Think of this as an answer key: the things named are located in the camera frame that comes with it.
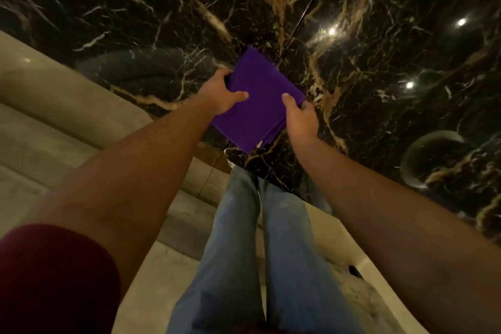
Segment person's right hand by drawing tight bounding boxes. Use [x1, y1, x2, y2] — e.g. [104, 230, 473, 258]
[282, 93, 320, 139]

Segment dark red sleeve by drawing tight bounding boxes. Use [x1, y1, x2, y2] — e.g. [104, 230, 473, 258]
[0, 223, 121, 334]

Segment person's right forearm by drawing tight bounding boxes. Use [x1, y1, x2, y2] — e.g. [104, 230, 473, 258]
[291, 135, 501, 334]

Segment purple cloth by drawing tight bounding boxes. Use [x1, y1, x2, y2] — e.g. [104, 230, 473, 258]
[210, 46, 306, 153]

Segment person's left forearm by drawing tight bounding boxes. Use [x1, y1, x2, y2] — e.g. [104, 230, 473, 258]
[20, 101, 220, 299]

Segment person's left hand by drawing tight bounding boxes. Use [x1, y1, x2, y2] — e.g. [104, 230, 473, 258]
[197, 68, 249, 116]

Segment blue jeans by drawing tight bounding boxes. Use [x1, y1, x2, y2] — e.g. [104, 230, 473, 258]
[166, 167, 365, 334]

